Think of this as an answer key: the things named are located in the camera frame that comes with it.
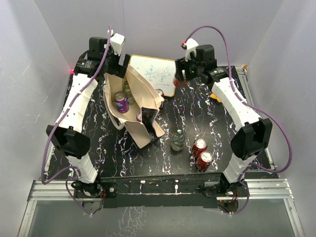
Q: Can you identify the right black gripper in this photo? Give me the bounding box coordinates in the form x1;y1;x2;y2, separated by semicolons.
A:
175;52;203;83

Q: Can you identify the red cola can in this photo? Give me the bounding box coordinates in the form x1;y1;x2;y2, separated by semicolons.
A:
156;89;164;109
173;78;186;87
195;151;213;172
191;138;207;158

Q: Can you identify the clear glass bottle green cap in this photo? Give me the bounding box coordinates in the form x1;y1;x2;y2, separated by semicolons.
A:
123;80;135;105

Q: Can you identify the cream canvas tote bag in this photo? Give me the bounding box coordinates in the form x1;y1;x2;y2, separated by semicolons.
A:
103;65;165;149

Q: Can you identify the purple Fanta can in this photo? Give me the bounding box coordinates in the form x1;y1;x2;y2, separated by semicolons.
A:
115;93;129;114
136;113;142;122

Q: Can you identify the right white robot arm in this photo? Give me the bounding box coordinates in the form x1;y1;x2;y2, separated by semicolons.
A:
173;39;273;196

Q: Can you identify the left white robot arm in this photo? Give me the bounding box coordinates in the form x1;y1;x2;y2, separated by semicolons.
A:
46;33;130;197

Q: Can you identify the red cola can behind bag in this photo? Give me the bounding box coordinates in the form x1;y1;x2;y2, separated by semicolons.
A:
156;89;164;109

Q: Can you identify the small whiteboard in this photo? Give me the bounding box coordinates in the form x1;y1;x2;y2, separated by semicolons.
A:
130;55;176;97

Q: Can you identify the yellow bone-shaped toy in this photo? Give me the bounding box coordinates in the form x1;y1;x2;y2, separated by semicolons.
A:
210;93;222;103

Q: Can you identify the clear glass bottle on table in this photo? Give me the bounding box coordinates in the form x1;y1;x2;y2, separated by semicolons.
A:
171;129;185;152

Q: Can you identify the red cola can front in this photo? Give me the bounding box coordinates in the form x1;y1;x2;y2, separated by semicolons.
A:
195;151;213;172

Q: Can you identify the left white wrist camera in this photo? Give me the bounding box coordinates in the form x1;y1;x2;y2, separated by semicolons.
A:
110;30;125;56

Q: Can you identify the aluminium frame rail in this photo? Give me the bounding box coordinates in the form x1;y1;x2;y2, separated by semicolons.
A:
19;80;303;237

